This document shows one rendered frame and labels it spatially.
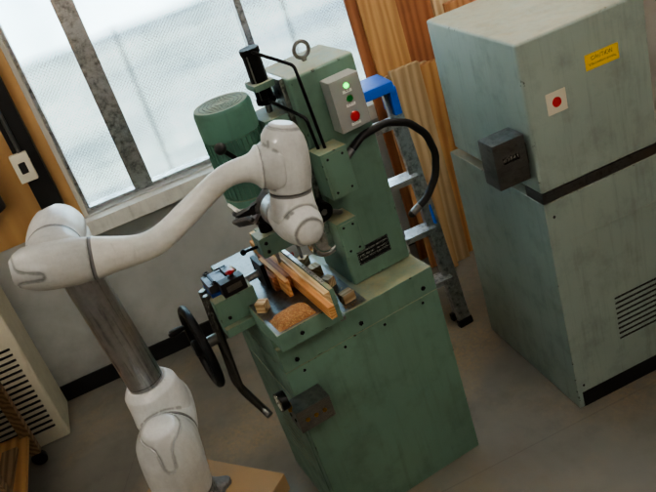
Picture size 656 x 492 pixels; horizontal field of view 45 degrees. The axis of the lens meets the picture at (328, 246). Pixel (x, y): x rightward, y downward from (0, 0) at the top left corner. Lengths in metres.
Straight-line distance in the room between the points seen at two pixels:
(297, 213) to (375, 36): 2.07
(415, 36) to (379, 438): 1.97
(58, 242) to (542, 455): 1.87
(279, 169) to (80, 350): 2.51
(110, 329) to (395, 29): 2.23
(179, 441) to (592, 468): 1.48
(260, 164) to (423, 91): 2.07
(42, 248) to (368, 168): 1.07
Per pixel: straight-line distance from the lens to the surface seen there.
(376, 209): 2.55
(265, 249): 2.50
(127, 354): 2.16
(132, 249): 1.85
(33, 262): 1.86
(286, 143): 1.80
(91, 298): 2.07
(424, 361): 2.74
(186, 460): 2.10
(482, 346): 3.52
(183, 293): 4.07
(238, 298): 2.49
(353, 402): 2.66
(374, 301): 2.53
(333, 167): 2.34
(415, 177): 3.34
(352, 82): 2.34
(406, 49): 3.86
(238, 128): 2.31
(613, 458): 2.98
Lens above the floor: 2.15
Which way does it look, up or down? 28 degrees down
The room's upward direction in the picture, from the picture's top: 19 degrees counter-clockwise
